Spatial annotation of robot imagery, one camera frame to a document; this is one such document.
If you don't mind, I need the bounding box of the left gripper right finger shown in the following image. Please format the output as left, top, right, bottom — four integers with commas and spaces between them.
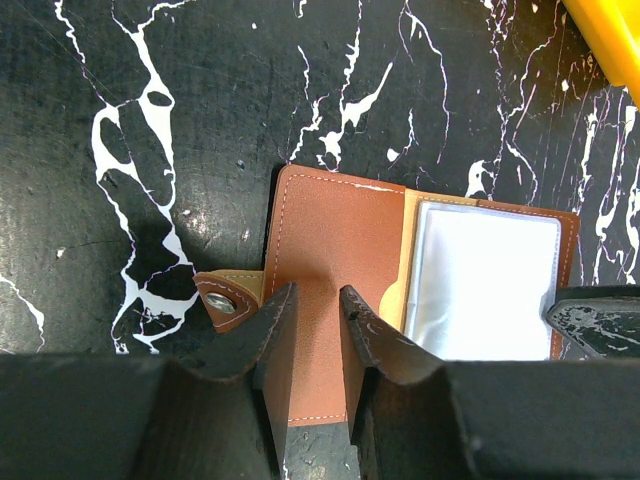
339, 286, 639, 479

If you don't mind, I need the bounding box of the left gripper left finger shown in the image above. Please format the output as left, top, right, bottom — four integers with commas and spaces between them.
1, 283, 298, 479

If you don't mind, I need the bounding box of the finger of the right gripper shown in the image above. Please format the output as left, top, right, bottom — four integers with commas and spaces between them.
546, 285, 639, 359

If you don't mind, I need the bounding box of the brown leather card holder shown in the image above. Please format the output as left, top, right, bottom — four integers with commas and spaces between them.
194, 165, 580, 427

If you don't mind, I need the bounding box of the small orange plastic bin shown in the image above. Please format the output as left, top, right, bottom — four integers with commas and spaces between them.
563, 0, 640, 107

